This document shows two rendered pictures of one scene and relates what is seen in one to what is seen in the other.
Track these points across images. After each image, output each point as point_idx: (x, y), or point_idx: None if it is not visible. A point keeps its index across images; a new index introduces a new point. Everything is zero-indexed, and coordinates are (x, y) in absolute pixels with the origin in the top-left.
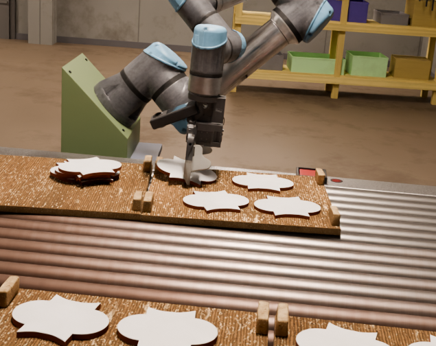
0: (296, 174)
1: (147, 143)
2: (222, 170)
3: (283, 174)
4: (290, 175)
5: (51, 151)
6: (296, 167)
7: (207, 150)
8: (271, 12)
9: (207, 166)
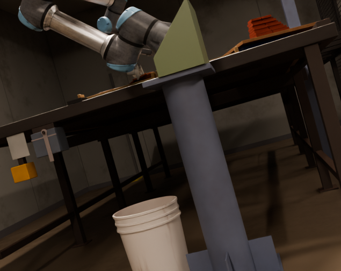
0: (85, 99)
1: (152, 79)
2: (123, 86)
3: (94, 94)
4: (91, 95)
5: (211, 60)
6: (81, 98)
7: (129, 73)
8: (57, 6)
9: (135, 76)
